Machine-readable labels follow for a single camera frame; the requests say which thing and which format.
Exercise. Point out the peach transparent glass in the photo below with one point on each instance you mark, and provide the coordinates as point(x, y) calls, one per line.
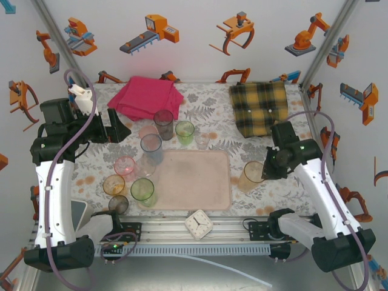
point(147, 131)

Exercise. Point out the green transparent glass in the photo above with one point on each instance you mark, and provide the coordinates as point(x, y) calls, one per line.
point(185, 133)
point(142, 191)

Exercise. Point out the white square clock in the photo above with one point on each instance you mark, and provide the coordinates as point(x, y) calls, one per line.
point(198, 225)

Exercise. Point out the magenta folded cloth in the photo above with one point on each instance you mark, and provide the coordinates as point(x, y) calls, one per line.
point(142, 94)

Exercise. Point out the black clamp block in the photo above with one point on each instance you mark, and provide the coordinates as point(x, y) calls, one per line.
point(282, 251)

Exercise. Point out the tall clear glass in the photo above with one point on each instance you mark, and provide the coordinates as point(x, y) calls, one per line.
point(145, 169)

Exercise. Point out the aluminium frame post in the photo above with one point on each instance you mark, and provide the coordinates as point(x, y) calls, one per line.
point(59, 39)
point(331, 39)

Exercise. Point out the small circuit board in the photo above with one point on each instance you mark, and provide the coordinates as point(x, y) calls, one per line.
point(114, 246)

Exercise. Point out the floral print tablecloth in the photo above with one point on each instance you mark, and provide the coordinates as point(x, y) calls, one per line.
point(212, 100)

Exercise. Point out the grey white tissue box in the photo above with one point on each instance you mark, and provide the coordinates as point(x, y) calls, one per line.
point(79, 212)

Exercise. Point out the aluminium front rail frame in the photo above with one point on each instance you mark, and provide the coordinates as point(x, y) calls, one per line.
point(230, 230)

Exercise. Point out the tall orange transparent glass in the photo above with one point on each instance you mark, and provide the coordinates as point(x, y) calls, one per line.
point(250, 179)

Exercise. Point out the aluminium side rail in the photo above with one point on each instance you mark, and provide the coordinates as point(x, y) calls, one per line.
point(322, 151)

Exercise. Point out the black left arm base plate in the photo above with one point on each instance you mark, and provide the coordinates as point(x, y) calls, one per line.
point(133, 230)

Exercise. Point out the small clear faceted glass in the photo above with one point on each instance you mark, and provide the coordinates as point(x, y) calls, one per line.
point(202, 142)

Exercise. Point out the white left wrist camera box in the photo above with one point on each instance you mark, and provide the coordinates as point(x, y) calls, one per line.
point(86, 100)

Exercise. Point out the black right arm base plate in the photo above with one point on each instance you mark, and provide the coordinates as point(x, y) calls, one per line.
point(257, 232)

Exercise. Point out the dark grey transparent glass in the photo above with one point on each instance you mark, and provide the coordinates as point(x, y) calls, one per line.
point(163, 124)

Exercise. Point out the blue transparent glass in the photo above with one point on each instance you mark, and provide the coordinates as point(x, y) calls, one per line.
point(151, 148)

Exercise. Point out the small brown transparent glass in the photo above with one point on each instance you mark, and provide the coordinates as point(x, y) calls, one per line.
point(119, 204)

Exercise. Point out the pink transparent glass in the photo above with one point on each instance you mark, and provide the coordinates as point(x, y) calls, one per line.
point(124, 169)

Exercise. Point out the short orange transparent glass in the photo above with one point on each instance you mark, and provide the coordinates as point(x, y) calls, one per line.
point(113, 185)

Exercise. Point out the beige pink tray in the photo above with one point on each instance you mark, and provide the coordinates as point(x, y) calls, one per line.
point(197, 182)

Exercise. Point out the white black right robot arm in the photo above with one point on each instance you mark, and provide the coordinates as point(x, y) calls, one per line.
point(327, 197)

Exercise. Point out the yellow black plaid shirt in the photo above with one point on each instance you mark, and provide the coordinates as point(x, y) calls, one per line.
point(257, 106)

